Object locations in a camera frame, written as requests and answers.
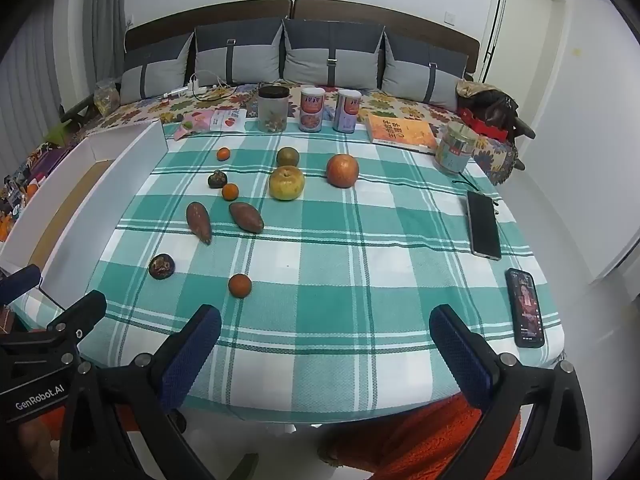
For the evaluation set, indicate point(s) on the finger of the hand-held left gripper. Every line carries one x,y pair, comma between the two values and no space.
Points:
82,312
20,281

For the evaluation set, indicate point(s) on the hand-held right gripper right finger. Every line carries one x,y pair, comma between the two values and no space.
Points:
457,355

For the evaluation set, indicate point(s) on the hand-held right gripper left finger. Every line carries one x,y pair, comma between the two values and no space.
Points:
192,355

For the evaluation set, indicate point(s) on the small orange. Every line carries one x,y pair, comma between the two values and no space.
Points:
240,285
223,153
230,191

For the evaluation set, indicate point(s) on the dark mangosteen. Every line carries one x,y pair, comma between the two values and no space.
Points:
161,265
217,179

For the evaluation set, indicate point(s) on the sweet potato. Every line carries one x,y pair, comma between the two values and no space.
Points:
246,217
199,221

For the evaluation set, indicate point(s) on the white cardboard box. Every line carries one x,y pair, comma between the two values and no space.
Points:
125,170

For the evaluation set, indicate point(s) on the yellow apple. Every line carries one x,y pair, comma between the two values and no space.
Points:
286,182

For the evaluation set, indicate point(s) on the smartphone with lit screen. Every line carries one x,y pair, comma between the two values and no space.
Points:
525,307

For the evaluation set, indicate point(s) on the orange fleece pants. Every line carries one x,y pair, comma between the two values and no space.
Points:
425,440

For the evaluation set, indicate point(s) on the black smartphone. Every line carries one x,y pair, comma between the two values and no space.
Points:
483,225

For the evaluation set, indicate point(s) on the green white checkered tablecloth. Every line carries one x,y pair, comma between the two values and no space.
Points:
350,260

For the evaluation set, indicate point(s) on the clear bag of snacks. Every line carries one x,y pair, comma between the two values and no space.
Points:
106,96

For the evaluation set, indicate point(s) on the glass jar with green label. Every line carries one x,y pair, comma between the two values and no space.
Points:
455,147

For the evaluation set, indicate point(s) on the red apple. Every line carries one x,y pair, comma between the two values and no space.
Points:
343,170

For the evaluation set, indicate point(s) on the pink snack packet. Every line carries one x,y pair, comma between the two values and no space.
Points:
192,122

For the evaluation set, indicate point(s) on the green tangerine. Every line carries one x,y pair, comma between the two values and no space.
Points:
287,156

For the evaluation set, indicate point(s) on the red box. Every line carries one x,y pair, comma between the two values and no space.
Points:
482,127

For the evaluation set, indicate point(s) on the orange cover book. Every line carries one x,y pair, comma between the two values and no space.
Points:
402,132

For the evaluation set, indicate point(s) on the white snack packet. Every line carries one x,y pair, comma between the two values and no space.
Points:
227,121

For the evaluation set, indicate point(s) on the grey curtain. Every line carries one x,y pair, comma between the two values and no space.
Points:
75,35

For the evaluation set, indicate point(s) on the grey pillow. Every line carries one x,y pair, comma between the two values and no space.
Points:
425,72
155,67
235,55
330,52

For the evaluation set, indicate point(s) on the white power strip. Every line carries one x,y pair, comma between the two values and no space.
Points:
197,85

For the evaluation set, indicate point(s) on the dark bag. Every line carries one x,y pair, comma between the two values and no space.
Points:
495,102

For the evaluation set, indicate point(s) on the clear jar with dark lid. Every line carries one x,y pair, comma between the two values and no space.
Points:
273,108

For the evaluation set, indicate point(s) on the purple label food can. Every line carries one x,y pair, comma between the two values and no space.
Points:
347,110

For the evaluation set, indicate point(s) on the orange label food can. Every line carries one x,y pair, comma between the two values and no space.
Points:
312,109

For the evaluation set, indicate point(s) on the white door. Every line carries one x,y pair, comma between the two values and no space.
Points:
530,35

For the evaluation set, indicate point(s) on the white light switch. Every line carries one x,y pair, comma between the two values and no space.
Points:
451,18

